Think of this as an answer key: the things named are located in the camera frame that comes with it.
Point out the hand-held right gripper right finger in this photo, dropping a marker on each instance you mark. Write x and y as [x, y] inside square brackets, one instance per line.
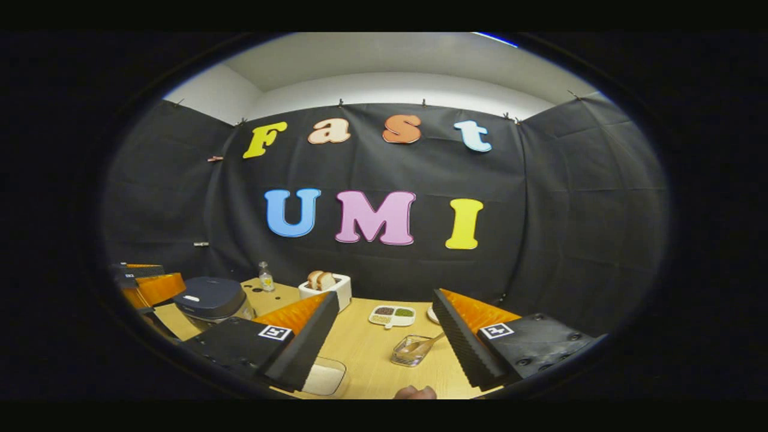
[459, 342]

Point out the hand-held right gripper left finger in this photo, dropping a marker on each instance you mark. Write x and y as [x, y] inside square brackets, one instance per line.
[309, 342]

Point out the white divided bean dish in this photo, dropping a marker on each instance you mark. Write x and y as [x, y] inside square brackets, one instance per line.
[392, 316]

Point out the dark grey rice cooker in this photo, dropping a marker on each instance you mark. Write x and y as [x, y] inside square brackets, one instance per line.
[210, 297]

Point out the white toaster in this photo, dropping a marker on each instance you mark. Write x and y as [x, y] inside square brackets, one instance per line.
[342, 294]

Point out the clear tray of white rice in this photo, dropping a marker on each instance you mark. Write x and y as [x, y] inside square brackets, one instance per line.
[327, 378]

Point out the black backdrop cloth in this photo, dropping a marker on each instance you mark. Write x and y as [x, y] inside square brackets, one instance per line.
[570, 210]

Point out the toast slice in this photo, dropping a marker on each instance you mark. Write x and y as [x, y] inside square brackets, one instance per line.
[327, 281]
[313, 280]

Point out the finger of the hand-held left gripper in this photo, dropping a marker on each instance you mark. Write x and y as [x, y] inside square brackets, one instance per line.
[135, 273]
[156, 289]

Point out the wooden spoon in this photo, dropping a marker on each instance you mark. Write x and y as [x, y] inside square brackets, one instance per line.
[427, 343]

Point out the small glass bottle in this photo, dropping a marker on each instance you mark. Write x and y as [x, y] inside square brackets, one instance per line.
[266, 281]

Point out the white plate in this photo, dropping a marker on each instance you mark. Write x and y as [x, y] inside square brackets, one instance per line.
[432, 314]

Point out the clear chopstick holder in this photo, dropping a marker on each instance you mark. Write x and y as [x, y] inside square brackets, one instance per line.
[408, 357]

